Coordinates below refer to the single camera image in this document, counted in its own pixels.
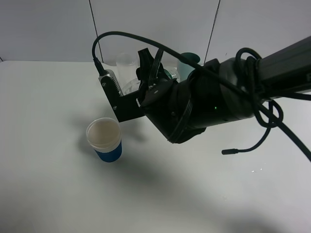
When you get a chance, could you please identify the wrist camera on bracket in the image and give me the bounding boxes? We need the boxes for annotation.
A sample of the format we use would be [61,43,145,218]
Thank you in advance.
[99,69,144,122]

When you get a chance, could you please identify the clear bottle green label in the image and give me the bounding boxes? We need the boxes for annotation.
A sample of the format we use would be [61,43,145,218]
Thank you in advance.
[122,66,180,95]

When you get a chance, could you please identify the teal cylindrical cup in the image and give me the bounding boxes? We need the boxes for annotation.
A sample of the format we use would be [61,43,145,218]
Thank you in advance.
[177,52,200,82]

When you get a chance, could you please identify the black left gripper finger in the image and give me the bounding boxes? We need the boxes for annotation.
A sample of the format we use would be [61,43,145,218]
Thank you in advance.
[136,48,156,85]

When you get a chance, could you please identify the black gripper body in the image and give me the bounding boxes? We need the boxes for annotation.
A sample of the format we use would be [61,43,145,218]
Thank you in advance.
[140,72,207,144]

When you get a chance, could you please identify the black camera cable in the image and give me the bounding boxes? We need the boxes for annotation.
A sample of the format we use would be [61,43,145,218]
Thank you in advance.
[91,31,311,163]

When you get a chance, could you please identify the clear tall drinking glass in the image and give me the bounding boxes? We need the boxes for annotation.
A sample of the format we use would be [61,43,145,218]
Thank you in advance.
[116,53,138,89]

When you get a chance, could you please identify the blue white paper cup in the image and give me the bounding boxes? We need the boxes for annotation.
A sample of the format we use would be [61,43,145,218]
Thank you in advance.
[86,117,122,163]

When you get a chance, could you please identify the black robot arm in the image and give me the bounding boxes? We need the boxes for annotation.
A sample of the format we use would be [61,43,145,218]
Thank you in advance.
[137,38,311,144]

